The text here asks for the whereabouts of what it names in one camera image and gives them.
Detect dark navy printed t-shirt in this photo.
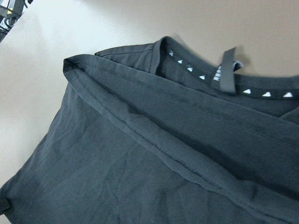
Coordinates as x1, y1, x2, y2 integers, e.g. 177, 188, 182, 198
0, 36, 299, 224

